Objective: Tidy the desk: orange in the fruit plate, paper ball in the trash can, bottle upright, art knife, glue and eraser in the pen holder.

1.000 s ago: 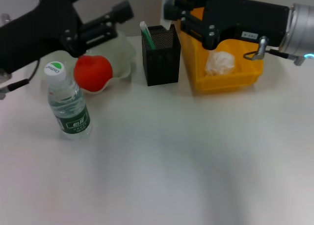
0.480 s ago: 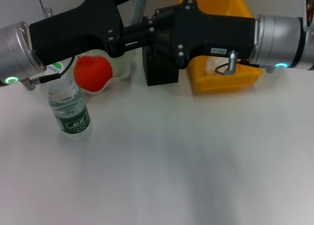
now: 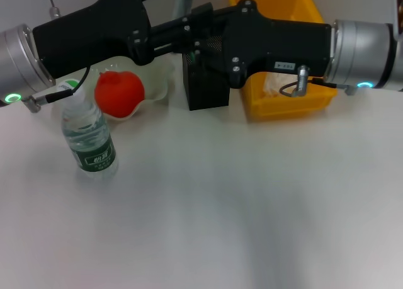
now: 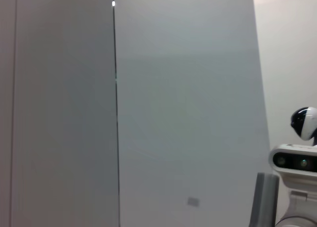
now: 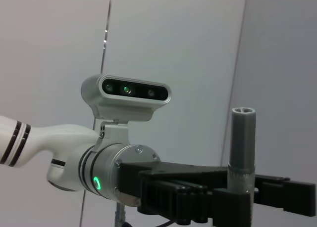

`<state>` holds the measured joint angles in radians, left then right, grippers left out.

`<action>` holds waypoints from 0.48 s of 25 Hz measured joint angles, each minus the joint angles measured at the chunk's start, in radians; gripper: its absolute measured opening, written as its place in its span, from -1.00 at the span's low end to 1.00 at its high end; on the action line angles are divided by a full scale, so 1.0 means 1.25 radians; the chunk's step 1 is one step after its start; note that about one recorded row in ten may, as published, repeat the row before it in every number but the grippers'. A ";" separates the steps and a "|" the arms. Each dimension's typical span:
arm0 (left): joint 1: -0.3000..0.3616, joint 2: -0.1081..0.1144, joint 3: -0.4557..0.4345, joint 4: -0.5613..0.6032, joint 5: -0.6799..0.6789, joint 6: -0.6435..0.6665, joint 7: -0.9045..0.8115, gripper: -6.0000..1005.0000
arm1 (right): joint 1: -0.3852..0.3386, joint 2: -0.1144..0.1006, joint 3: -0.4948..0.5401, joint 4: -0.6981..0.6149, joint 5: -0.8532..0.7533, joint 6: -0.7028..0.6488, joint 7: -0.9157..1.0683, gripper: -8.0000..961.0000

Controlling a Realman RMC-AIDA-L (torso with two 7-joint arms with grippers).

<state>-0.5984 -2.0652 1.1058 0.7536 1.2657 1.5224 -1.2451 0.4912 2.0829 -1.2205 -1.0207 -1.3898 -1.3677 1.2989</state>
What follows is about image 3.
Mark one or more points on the pale green wavy fruit plate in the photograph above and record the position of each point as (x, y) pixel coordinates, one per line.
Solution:
(157, 81)

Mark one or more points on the clear green-label water bottle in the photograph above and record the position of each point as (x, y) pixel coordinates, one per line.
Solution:
(91, 144)

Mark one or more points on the red tomato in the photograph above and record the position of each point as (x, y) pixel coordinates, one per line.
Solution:
(121, 92)

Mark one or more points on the yellow plastic bin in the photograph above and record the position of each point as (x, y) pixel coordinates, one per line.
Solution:
(283, 108)

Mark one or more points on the black mesh pen holder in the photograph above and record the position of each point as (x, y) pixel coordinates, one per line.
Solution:
(207, 97)

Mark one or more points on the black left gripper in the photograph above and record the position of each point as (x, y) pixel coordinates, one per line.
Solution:
(91, 34)

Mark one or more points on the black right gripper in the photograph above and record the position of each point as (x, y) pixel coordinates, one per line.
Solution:
(277, 43)

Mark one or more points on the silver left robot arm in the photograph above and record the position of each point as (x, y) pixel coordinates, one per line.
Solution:
(19, 62)

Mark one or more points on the white paper ball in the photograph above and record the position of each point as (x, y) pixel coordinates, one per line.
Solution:
(277, 84)

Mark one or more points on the grey marker pen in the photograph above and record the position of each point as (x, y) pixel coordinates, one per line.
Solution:
(183, 2)

